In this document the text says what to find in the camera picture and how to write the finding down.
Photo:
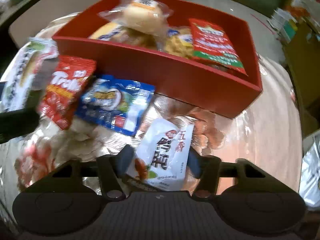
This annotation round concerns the white chicken snack packet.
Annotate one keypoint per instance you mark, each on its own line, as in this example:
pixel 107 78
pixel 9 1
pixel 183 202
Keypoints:
pixel 160 160

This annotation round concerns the floral satin tablecloth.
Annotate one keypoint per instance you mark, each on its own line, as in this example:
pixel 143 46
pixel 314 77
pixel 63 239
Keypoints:
pixel 267 134

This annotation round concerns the red cardboard box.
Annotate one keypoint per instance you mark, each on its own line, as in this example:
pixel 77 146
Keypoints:
pixel 178 78

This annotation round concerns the steamed cake packet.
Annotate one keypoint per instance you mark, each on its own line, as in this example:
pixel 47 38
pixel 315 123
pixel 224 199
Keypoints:
pixel 145 16

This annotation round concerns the red green snack packet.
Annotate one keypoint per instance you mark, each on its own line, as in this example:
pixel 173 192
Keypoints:
pixel 212 46

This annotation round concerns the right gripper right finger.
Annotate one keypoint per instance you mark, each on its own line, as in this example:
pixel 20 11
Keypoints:
pixel 206 169

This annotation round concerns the waffle cookie packet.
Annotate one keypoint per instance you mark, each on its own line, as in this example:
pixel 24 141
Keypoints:
pixel 179 42

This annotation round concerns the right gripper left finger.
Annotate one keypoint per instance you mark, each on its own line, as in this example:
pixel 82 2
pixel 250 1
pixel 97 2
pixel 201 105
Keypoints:
pixel 111 168

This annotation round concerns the beige side cabinet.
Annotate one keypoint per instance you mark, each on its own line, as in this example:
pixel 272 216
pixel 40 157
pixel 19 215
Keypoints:
pixel 31 16

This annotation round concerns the blue coconut candy bag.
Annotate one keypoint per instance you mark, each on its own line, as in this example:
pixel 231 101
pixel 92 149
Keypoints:
pixel 116 104

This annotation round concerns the brown wooden cabinet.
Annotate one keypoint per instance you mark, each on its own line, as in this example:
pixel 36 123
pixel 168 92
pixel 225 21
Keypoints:
pixel 302 64

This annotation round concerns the Horsh toast bread pack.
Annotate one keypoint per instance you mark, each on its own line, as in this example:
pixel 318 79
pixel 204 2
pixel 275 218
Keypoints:
pixel 115 32

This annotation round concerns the silver foil bag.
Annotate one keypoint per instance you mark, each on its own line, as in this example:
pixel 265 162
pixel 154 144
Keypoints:
pixel 309 179

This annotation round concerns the red Trolli candy bag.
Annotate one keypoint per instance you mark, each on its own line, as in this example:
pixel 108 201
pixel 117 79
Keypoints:
pixel 68 82

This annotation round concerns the Kaprons wafer pack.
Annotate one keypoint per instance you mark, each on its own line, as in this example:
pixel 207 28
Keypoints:
pixel 29 75

